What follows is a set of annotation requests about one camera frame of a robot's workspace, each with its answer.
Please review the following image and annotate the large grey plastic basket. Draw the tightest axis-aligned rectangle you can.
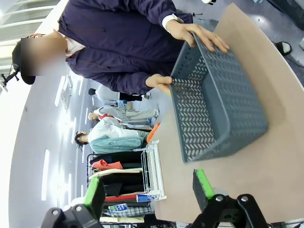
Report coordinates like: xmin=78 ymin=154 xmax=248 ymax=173
xmin=169 ymin=30 xmax=269 ymax=164

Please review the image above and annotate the background person in white shirt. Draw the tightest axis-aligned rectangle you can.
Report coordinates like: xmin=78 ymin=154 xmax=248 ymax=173
xmin=88 ymin=85 xmax=143 ymax=103

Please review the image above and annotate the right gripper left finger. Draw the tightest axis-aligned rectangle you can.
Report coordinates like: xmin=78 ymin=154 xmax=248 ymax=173
xmin=40 ymin=176 xmax=106 ymax=228

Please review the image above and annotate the seated person in light clothes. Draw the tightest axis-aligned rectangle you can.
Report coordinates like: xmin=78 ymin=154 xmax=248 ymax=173
xmin=75 ymin=117 xmax=151 ymax=154

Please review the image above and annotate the black clothes rack with garments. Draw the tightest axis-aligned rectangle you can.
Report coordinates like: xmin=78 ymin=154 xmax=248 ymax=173
xmin=86 ymin=153 xmax=154 ymax=224

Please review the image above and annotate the black round floor object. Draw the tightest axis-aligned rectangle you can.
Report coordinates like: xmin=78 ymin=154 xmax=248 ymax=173
xmin=276 ymin=40 xmax=294 ymax=56

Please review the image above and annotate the bald mannequin in grey clothes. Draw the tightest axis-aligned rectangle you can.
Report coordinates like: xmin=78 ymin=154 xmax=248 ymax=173
xmin=87 ymin=106 xmax=159 ymax=123

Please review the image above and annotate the person's left hand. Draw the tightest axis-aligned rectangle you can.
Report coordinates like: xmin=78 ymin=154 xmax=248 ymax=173
xmin=165 ymin=20 xmax=230 ymax=54

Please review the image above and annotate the person in dark purple jacket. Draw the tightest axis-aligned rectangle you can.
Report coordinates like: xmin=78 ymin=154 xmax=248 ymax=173
xmin=11 ymin=0 xmax=194 ymax=95

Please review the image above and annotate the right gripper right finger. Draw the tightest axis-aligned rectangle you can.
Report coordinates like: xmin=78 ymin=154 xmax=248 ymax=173
xmin=190 ymin=169 xmax=270 ymax=228

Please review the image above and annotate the person's right hand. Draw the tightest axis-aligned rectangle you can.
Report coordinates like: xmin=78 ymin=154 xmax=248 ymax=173
xmin=145 ymin=74 xmax=174 ymax=93

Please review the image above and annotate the person's left forearm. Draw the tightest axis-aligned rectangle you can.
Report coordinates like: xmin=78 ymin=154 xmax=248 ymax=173
xmin=140 ymin=0 xmax=193 ymax=27

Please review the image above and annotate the person's right forearm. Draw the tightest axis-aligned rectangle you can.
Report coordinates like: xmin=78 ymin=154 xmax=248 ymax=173
xmin=111 ymin=68 xmax=155 ymax=95

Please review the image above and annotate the black camera on tripod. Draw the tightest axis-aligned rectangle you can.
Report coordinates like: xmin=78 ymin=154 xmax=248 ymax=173
xmin=0 ymin=63 xmax=21 ymax=84

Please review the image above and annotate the blue Pocari Sweat can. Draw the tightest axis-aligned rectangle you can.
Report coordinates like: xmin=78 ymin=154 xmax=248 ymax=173
xmin=136 ymin=194 xmax=153 ymax=203
xmin=108 ymin=203 xmax=128 ymax=214

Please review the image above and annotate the white wire can dispenser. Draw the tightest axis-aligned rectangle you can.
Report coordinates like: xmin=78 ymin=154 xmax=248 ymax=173
xmin=140 ymin=140 xmax=167 ymax=202

